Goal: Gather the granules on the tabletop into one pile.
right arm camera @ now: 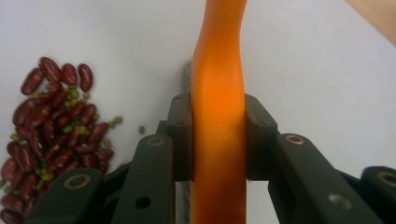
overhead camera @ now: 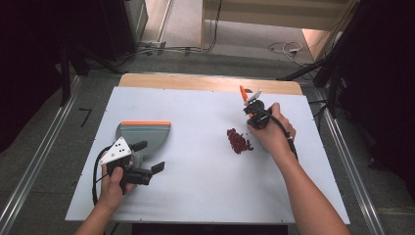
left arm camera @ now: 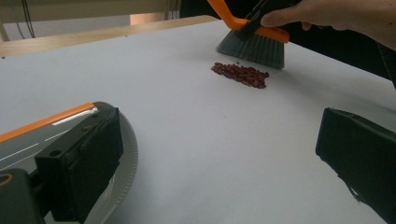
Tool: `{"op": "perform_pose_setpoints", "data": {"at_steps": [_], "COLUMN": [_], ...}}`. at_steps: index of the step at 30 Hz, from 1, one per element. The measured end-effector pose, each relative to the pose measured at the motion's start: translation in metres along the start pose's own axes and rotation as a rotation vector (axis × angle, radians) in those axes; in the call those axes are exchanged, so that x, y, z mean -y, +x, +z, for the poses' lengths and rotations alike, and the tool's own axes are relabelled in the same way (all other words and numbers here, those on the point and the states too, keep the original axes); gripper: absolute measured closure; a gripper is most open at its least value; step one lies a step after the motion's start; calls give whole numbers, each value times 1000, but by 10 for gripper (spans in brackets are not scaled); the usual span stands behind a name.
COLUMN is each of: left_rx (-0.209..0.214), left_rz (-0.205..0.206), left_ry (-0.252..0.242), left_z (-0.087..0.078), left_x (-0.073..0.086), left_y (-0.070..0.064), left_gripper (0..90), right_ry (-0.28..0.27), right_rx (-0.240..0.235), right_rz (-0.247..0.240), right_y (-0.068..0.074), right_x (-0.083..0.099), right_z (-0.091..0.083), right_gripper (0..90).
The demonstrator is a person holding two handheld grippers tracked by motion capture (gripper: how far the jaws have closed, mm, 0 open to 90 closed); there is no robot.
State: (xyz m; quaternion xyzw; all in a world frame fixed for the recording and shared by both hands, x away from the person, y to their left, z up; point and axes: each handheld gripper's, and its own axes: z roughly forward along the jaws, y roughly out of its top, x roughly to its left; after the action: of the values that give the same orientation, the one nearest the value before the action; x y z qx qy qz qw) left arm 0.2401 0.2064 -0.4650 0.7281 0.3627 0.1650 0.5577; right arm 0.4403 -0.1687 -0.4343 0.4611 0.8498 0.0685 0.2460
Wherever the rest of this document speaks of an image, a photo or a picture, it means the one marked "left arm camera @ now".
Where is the orange brush with grey bristles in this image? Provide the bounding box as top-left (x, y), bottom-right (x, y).
top-left (207, 0), bottom-right (290, 70)

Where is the white board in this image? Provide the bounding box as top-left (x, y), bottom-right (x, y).
top-left (0, 18), bottom-right (396, 224)

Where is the wooden table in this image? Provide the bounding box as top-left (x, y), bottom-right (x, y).
top-left (0, 14), bottom-right (219, 59)

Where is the grey dustpan with orange edge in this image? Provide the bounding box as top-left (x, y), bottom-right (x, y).
top-left (0, 101), bottom-right (139, 224)

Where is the pile of red beans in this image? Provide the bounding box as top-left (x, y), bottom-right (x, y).
top-left (211, 62), bottom-right (270, 90)

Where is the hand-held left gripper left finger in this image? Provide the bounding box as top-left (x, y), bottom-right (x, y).
top-left (35, 106), bottom-right (124, 224)

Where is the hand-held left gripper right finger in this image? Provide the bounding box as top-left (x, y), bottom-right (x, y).
top-left (315, 107), bottom-right (396, 224)

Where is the black hanging cable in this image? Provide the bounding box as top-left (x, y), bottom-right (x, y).
top-left (13, 0), bottom-right (36, 40)

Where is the beige wooden shelf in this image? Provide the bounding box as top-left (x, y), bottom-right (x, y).
top-left (0, 0), bottom-right (181, 43)

